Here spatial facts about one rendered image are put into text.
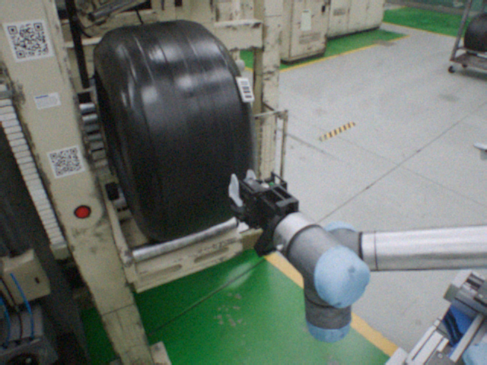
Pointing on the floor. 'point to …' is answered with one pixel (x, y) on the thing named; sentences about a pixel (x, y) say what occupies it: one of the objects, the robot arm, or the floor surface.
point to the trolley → (472, 41)
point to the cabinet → (303, 30)
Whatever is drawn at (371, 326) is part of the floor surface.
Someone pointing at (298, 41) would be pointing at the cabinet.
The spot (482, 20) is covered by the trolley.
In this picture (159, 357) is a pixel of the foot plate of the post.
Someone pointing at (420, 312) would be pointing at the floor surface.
